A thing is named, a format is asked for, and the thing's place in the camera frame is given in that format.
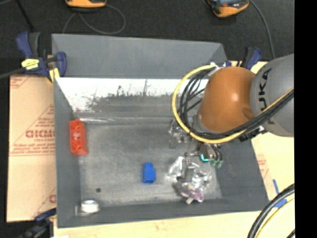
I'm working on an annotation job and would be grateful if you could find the clear crumpled plastic packet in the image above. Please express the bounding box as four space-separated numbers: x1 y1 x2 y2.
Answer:
167 156 213 204

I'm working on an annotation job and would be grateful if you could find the blue toy block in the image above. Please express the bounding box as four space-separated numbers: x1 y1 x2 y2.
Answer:
142 162 157 184

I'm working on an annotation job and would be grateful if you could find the grey metal bin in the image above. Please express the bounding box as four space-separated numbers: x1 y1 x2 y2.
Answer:
51 33 269 228

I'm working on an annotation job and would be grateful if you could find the white round cup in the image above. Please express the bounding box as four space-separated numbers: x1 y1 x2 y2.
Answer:
75 199 101 217

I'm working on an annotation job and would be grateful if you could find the red toy brick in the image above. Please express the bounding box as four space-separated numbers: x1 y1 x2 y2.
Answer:
69 119 89 156

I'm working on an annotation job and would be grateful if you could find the brown cardboard board, red print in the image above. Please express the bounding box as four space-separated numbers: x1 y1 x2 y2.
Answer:
6 74 275 223

